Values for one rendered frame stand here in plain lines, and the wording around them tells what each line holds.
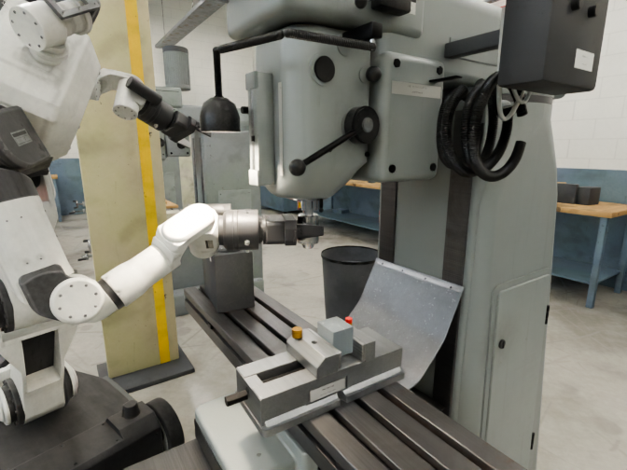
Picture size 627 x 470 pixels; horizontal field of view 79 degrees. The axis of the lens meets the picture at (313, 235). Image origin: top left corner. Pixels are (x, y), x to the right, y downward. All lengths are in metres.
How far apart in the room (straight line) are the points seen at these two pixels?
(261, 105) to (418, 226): 0.57
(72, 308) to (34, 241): 0.12
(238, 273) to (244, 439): 0.49
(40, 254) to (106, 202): 1.70
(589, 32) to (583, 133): 4.15
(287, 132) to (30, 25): 0.44
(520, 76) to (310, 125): 0.36
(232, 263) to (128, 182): 1.36
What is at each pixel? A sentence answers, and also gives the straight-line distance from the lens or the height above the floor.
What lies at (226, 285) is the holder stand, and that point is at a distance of 1.21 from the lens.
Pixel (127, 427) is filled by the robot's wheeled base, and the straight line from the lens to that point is 1.37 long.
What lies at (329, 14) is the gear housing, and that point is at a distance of 0.75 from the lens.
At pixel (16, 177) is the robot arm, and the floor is 1.37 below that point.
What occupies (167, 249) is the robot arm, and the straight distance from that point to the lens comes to 0.78.
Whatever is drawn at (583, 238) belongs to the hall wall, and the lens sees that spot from 5.02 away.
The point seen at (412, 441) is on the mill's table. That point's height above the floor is 0.91.
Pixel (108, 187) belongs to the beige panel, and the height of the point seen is 1.19.
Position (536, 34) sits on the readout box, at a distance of 0.76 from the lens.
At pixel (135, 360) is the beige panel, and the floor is 0.11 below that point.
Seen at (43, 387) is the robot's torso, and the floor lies 0.74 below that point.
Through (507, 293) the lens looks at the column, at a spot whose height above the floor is 1.04.
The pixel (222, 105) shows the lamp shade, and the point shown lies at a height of 1.48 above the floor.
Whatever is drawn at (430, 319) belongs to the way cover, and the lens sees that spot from 1.07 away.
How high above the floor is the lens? 1.41
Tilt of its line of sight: 13 degrees down
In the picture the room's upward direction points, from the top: straight up
